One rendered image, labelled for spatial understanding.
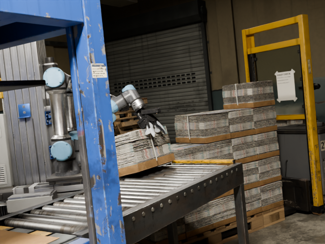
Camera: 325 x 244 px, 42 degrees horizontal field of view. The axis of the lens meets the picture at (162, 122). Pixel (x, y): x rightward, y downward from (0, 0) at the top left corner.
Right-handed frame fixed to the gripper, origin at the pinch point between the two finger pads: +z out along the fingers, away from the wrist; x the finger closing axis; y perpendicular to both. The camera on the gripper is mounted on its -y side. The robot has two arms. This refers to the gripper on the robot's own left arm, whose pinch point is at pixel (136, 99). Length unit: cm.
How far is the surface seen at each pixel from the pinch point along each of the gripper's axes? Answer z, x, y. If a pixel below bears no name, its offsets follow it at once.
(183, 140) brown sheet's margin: 35, 13, 36
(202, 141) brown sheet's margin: 39, 37, 33
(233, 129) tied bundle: 72, 34, 28
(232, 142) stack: 71, 35, 39
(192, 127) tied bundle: 38, 25, 24
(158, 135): -29, 94, 11
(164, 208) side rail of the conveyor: -64, 164, 26
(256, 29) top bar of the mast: 147, -25, -56
